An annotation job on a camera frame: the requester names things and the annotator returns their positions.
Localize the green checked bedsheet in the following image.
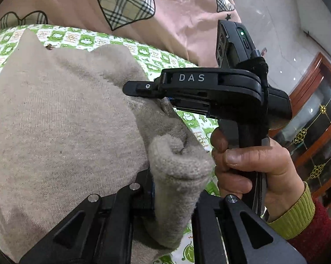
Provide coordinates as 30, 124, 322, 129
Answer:
0, 24, 219, 264

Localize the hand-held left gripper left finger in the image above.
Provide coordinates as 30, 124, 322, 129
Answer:
18, 169, 155, 264

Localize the wooden glass door cabinet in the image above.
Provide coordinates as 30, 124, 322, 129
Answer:
270, 52, 331, 218

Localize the person's right hand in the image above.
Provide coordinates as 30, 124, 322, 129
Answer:
210, 128, 305, 222

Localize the pink heart print quilt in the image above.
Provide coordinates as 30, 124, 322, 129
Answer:
0, 0, 241, 68

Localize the person's right forearm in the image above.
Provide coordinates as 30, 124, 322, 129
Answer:
267, 183, 331, 264

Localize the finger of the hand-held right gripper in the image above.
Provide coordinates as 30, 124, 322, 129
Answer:
123, 80, 166, 100

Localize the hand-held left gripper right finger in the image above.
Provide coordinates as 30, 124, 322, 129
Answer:
191, 194, 308, 264

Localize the beige knit sweater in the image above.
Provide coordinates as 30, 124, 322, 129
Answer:
0, 29, 217, 263

